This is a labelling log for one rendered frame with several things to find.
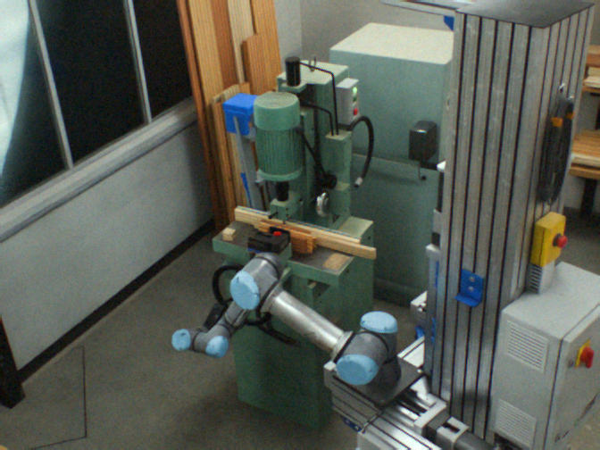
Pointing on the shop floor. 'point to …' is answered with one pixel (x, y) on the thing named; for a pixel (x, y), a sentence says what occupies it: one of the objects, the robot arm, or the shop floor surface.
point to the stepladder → (241, 102)
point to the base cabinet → (246, 362)
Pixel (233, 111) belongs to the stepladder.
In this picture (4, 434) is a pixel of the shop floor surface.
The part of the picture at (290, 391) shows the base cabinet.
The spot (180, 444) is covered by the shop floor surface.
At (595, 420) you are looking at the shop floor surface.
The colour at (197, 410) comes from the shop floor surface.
